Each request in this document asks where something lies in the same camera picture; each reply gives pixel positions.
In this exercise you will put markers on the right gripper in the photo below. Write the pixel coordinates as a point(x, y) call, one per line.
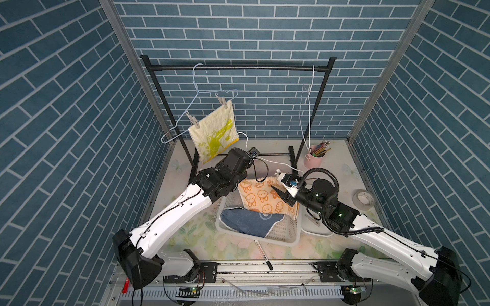
point(284, 196)

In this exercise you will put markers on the orange patterned towel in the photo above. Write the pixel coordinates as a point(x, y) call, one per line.
point(260, 197)

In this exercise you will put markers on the white wire hanger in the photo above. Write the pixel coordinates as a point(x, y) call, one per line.
point(266, 160)
point(305, 109)

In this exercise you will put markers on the blue patterned towel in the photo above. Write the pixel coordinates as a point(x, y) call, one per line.
point(249, 222)

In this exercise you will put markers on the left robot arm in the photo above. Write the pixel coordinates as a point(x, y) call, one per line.
point(139, 252)

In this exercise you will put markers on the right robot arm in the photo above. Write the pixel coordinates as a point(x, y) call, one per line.
point(433, 274)

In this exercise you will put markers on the white perforated plastic basket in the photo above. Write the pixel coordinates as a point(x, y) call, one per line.
point(285, 233)

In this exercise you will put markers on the white rectangular tray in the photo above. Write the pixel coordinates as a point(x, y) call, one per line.
point(311, 226)

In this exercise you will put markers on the pink pencil cup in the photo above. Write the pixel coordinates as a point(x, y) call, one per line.
point(316, 154)

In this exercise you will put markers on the black tipped marker pen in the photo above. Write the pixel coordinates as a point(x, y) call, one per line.
point(263, 254)

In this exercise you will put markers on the clear tape roll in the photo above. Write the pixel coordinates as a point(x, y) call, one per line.
point(363, 200)

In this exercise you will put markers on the yellow green patterned towel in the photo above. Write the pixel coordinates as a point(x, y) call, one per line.
point(215, 133)

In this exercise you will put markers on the black metal clothes rack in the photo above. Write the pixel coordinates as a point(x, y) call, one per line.
point(194, 160)

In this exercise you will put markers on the white clothespin upper left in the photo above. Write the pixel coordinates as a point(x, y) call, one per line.
point(222, 100)

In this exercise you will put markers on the white clothespin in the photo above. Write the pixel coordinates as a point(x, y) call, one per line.
point(222, 100)
point(193, 120)

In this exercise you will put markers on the white clothespin lower left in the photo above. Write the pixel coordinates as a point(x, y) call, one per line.
point(193, 120)

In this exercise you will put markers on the red marker pen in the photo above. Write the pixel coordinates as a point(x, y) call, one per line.
point(125, 286)

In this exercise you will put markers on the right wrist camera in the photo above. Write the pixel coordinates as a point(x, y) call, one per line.
point(290, 181)

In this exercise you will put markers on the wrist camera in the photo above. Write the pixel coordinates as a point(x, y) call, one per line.
point(253, 152)
point(290, 181)

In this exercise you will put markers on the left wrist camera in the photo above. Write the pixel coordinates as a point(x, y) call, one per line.
point(253, 152)

